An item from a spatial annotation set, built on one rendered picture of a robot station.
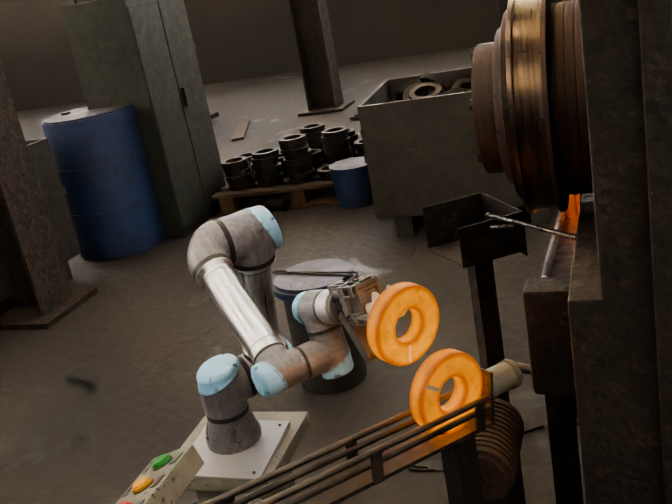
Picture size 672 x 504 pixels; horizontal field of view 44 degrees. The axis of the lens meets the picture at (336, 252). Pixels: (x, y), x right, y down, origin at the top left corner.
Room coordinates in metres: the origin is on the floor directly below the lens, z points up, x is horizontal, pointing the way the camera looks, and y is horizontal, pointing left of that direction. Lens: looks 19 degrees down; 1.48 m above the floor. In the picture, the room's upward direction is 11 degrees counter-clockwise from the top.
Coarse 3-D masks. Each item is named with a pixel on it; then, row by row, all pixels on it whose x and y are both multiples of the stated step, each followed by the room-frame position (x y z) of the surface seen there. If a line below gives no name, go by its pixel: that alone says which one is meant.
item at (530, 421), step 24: (480, 192) 2.47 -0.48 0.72; (432, 216) 2.43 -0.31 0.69; (456, 216) 2.45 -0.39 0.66; (480, 216) 2.46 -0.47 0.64; (504, 216) 2.20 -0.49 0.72; (432, 240) 2.42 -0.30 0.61; (456, 240) 2.44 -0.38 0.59; (480, 240) 2.18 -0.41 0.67; (504, 240) 2.20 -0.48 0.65; (480, 264) 2.27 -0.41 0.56; (480, 288) 2.26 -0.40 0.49; (480, 312) 2.26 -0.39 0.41; (480, 336) 2.29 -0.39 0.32; (480, 360) 2.31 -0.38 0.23
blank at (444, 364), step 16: (448, 352) 1.33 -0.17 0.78; (432, 368) 1.30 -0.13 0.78; (448, 368) 1.32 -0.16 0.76; (464, 368) 1.34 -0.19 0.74; (416, 384) 1.30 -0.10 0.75; (432, 384) 1.29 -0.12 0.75; (464, 384) 1.34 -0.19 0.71; (480, 384) 1.36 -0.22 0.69; (416, 400) 1.28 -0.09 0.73; (432, 400) 1.29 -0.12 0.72; (448, 400) 1.35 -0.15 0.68; (464, 400) 1.33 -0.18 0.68; (416, 416) 1.29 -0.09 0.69; (432, 416) 1.29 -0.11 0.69; (448, 432) 1.30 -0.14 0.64
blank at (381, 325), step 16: (400, 288) 1.39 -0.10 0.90; (416, 288) 1.41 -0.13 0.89; (384, 304) 1.37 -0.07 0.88; (400, 304) 1.38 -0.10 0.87; (416, 304) 1.41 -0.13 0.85; (432, 304) 1.43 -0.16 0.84; (368, 320) 1.38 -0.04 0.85; (384, 320) 1.36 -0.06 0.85; (416, 320) 1.43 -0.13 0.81; (432, 320) 1.43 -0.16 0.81; (368, 336) 1.37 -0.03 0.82; (384, 336) 1.36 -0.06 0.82; (416, 336) 1.41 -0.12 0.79; (432, 336) 1.42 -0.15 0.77; (384, 352) 1.36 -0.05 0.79; (400, 352) 1.38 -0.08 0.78; (416, 352) 1.40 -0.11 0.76
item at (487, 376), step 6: (486, 372) 1.35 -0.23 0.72; (492, 372) 1.35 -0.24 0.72; (486, 378) 1.35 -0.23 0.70; (492, 378) 1.35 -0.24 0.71; (486, 384) 1.35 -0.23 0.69; (492, 384) 1.35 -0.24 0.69; (486, 390) 1.35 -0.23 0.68; (492, 390) 1.34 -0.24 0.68; (492, 396) 1.34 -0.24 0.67; (486, 402) 1.35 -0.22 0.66; (492, 402) 1.34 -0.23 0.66; (492, 408) 1.34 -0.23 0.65; (486, 414) 1.35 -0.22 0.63; (492, 414) 1.34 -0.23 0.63; (492, 420) 1.34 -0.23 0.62
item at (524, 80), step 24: (528, 0) 1.69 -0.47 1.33; (528, 24) 1.61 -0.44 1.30; (528, 48) 1.57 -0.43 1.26; (528, 72) 1.55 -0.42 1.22; (528, 96) 1.53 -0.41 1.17; (528, 120) 1.53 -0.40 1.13; (528, 144) 1.53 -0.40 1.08; (528, 168) 1.55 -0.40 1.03; (528, 192) 1.58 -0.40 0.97; (552, 192) 1.57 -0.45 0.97
